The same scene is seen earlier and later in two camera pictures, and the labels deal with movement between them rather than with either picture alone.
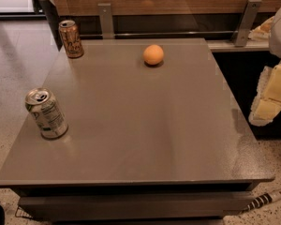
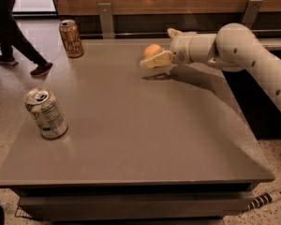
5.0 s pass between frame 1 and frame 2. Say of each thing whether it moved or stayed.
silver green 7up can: stayed
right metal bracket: stayed
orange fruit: stayed
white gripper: moved
